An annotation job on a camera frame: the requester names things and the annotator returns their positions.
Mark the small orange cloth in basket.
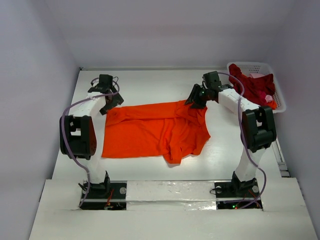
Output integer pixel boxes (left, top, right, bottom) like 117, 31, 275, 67
265, 100, 278, 110

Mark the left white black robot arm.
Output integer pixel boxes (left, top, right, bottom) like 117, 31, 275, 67
59, 74, 124, 198

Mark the dark red t shirt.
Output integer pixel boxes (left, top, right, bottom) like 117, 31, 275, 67
228, 63, 276, 106

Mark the white plastic basket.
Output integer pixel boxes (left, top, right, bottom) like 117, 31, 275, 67
226, 61, 287, 114

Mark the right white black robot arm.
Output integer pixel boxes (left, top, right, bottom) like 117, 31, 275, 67
185, 71, 277, 198

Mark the orange t shirt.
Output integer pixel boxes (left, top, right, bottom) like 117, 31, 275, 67
101, 100, 211, 165

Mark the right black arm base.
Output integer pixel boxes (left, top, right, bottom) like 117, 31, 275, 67
209, 181, 260, 210

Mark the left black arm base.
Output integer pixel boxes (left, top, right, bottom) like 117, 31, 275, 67
80, 181, 127, 211

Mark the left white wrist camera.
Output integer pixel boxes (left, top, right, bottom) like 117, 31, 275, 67
87, 85, 103, 98

